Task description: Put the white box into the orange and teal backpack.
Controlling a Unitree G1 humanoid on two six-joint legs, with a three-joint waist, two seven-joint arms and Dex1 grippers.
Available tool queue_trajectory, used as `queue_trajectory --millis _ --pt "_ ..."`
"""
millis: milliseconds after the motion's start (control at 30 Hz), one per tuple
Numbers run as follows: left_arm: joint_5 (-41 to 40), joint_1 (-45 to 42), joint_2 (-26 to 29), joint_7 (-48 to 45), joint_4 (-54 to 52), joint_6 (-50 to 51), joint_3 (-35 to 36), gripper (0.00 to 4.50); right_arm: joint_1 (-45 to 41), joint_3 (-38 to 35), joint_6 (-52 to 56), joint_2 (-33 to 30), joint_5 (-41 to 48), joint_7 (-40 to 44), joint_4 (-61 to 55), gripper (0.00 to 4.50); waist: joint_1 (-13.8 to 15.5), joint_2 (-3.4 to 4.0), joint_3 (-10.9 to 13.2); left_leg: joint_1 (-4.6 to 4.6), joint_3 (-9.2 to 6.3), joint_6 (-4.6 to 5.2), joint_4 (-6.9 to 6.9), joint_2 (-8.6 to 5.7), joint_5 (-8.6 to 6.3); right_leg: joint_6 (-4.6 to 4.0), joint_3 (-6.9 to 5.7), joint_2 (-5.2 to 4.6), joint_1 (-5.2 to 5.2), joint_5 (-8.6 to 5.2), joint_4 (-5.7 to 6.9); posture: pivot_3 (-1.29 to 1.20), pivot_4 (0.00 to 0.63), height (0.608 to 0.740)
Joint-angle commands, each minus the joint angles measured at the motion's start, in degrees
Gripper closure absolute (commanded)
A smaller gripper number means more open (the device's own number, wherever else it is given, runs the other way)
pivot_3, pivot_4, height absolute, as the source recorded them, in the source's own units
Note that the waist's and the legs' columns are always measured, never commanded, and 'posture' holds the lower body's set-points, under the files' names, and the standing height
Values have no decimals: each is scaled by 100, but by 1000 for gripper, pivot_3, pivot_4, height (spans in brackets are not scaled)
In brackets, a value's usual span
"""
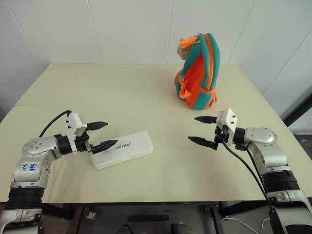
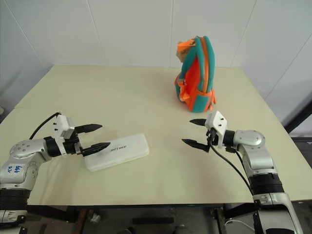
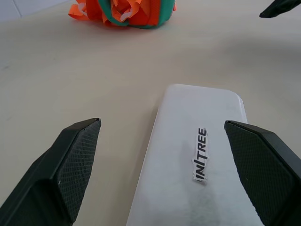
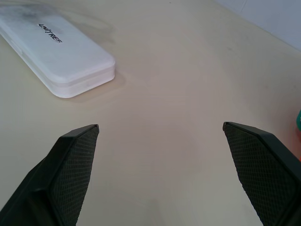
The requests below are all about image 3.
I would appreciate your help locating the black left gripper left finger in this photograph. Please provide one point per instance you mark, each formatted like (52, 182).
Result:
(47, 179)

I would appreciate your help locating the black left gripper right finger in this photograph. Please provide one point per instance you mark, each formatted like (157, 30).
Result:
(265, 169)

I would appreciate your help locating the orange green ribbon ball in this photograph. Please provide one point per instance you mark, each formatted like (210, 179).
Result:
(131, 11)

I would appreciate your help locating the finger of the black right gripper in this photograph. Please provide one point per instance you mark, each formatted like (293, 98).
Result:
(279, 8)

